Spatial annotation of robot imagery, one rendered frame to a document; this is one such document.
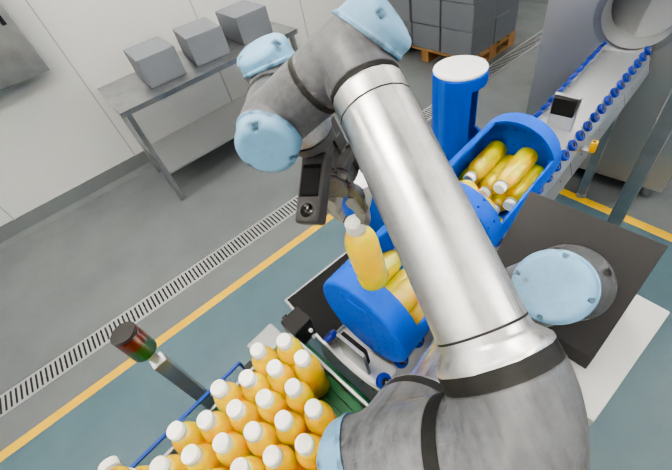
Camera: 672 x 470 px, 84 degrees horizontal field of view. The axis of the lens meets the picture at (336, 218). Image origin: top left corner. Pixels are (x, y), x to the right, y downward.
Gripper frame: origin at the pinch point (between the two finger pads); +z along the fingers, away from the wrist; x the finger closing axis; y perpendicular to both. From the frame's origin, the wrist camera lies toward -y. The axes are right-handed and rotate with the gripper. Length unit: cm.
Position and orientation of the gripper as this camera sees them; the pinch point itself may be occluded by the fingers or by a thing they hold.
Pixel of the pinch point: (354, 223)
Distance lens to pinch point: 70.9
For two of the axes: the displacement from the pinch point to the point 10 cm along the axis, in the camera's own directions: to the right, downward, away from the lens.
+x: -8.4, -0.4, 5.4
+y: 3.6, -7.9, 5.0
